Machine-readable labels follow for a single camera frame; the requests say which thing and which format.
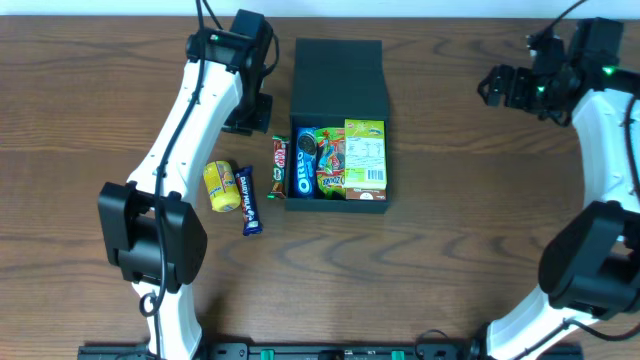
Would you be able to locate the KitKat Milo bar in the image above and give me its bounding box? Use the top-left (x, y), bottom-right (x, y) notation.
top-left (267, 135), bottom-right (289, 199)

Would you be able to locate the blue Oreo pack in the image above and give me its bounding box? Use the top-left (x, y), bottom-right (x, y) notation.
top-left (294, 127), bottom-right (318, 198)

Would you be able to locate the yellow Mentos bottle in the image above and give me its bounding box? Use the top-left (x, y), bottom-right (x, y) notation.
top-left (203, 161), bottom-right (241, 212)

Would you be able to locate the colourful gummy candy bag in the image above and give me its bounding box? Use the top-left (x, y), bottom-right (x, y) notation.
top-left (315, 127), bottom-right (346, 200)

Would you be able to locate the black gift box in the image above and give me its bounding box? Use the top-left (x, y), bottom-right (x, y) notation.
top-left (286, 38), bottom-right (391, 214)

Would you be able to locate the Dairy Milk chocolate bar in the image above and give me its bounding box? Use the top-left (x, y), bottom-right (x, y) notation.
top-left (234, 166), bottom-right (263, 236)

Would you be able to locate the green yellow snack box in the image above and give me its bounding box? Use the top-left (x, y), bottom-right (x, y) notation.
top-left (344, 119), bottom-right (387, 190)

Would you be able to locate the brown Pocky box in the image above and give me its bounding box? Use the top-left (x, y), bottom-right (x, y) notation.
top-left (345, 188), bottom-right (387, 201)

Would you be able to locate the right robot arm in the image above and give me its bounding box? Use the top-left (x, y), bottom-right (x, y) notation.
top-left (467, 17), bottom-right (639, 359)

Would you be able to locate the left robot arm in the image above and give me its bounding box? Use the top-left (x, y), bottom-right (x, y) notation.
top-left (78, 10), bottom-right (278, 359)

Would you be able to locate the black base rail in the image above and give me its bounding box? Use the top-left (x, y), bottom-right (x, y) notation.
top-left (77, 342), bottom-right (585, 360)

